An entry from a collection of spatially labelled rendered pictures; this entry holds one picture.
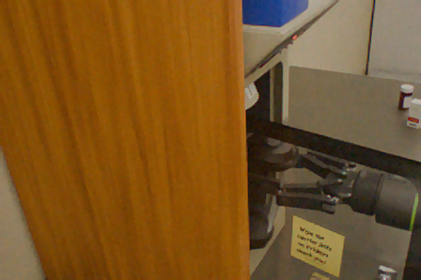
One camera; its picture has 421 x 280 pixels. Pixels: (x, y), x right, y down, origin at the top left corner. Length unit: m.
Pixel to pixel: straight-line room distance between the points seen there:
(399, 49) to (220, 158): 3.32
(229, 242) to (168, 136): 0.17
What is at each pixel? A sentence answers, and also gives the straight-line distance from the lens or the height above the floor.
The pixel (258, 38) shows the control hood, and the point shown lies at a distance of 0.57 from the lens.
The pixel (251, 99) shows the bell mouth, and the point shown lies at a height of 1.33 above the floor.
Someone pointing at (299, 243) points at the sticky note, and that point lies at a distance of 0.68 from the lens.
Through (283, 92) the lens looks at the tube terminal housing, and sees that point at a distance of 0.92.
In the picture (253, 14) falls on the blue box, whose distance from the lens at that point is 0.58.
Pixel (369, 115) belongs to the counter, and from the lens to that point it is 1.67.
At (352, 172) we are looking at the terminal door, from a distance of 0.57.
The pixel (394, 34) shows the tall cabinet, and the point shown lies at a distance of 3.79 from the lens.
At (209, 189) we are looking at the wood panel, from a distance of 0.60.
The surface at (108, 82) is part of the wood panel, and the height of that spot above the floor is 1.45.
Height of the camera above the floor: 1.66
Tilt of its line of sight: 29 degrees down
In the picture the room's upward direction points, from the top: 4 degrees counter-clockwise
